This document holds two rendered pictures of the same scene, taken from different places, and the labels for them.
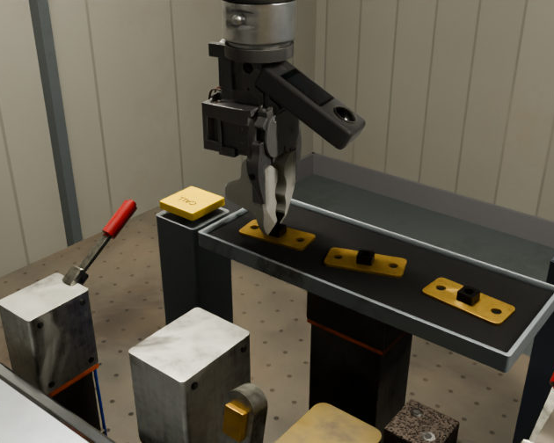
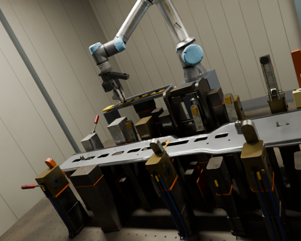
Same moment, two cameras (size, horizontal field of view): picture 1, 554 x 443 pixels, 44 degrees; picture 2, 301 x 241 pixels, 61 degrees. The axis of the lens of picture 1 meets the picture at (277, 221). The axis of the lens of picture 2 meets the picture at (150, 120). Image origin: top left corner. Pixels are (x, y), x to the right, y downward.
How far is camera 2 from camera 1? 82 cm
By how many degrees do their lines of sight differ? 11
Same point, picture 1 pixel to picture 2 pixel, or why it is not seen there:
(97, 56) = (74, 118)
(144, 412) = (114, 137)
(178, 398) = (118, 128)
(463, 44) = (168, 73)
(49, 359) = (94, 147)
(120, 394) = not seen: hidden behind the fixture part
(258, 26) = (104, 66)
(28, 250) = not seen: hidden behind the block
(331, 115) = (122, 74)
